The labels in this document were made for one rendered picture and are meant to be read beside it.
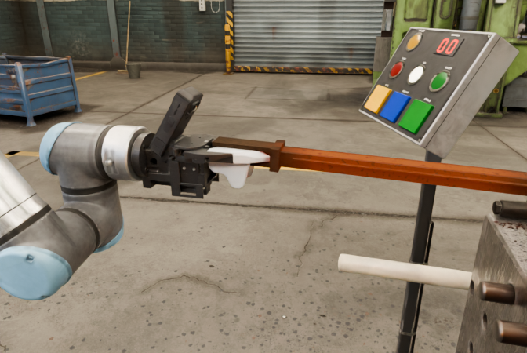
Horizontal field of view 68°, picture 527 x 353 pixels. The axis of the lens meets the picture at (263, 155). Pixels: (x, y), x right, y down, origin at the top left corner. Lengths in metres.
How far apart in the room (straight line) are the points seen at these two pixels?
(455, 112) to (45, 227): 0.82
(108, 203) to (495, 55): 0.83
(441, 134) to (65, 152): 0.76
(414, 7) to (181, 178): 5.05
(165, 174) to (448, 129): 0.63
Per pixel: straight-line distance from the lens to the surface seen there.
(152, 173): 0.65
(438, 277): 1.09
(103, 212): 0.72
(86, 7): 9.97
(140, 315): 1.92
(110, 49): 9.78
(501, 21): 5.63
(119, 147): 0.64
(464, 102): 0.98
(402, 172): 0.55
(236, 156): 0.56
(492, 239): 0.75
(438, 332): 1.92
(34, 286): 0.64
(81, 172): 0.69
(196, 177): 0.60
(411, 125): 0.99
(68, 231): 0.65
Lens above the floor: 1.24
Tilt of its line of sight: 20 degrees down
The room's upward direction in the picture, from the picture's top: straight up
